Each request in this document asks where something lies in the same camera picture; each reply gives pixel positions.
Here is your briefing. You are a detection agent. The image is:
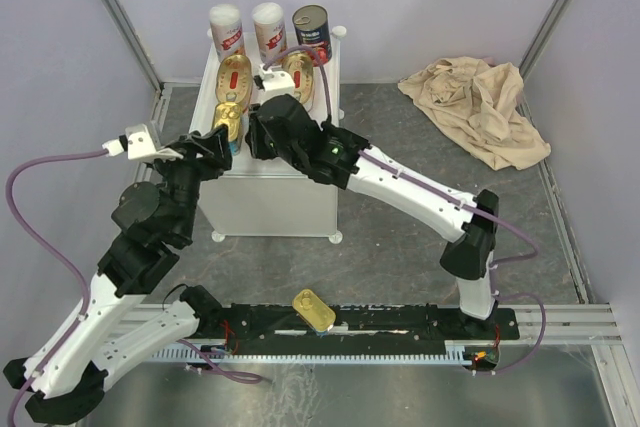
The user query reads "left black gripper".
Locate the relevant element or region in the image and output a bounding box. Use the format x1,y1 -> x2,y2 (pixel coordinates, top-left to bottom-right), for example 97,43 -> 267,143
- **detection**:
155,123 -> 237,241

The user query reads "gold tin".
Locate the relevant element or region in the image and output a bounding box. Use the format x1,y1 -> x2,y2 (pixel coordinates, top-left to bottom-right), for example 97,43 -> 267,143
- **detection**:
212,101 -> 243,155
292,289 -> 336,334

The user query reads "white plastic cube cabinet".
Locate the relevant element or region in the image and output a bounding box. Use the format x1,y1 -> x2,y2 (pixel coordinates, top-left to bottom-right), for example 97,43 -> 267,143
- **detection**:
189,26 -> 347,244

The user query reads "red green tin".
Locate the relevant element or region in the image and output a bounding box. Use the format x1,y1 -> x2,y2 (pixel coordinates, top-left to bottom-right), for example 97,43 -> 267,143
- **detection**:
215,54 -> 253,112

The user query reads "red yellow tin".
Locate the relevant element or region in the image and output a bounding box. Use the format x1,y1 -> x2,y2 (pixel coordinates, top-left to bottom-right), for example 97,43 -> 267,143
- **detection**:
282,51 -> 315,111

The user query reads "red white tall can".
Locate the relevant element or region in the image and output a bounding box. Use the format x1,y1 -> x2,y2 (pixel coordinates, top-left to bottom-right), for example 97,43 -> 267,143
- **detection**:
209,4 -> 245,62

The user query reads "orange label white-lid can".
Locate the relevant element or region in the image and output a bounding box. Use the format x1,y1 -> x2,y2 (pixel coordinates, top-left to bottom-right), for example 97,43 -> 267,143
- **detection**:
252,2 -> 287,63

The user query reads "dark blue food can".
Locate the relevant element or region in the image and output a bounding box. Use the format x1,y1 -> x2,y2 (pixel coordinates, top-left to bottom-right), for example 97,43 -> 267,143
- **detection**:
292,5 -> 332,64

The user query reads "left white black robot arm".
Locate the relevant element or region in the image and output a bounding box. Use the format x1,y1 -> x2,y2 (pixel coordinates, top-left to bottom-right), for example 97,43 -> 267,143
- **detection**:
3,124 -> 232,425

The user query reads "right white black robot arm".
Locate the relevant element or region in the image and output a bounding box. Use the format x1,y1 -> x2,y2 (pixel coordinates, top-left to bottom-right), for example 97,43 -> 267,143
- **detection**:
246,95 -> 499,338

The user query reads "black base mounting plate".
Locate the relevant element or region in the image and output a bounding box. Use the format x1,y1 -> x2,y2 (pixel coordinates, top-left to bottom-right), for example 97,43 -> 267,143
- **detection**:
189,304 -> 520,355

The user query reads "beige crumpled cloth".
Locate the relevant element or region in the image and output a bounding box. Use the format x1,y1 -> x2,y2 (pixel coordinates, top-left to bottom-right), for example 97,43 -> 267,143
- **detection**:
398,57 -> 551,171

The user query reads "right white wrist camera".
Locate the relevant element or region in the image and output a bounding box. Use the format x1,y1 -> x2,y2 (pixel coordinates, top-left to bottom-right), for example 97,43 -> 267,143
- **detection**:
254,64 -> 295,102

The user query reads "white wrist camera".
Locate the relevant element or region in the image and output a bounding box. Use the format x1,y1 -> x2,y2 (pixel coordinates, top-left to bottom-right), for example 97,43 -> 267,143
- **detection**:
102,123 -> 183,163
254,64 -> 295,102

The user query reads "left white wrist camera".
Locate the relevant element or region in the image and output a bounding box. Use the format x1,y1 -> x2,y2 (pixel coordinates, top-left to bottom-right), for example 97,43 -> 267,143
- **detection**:
102,123 -> 183,163

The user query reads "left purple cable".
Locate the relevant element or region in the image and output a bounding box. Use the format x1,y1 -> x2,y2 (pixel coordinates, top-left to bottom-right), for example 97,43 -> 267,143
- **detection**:
4,150 -> 264,426

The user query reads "purple cable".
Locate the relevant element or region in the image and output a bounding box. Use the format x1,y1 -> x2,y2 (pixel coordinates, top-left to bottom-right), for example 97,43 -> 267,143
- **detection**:
4,150 -> 264,426
262,45 -> 546,376

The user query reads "light blue cable duct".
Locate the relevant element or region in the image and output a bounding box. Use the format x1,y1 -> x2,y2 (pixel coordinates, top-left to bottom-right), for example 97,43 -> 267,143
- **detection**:
148,343 -> 472,367

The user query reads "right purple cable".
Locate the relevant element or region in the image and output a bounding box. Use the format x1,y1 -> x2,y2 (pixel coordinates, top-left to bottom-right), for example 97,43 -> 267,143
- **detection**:
262,45 -> 546,376

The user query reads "aluminium frame rail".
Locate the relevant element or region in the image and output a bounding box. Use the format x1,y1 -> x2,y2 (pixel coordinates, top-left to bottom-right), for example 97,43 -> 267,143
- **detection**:
106,303 -> 622,345

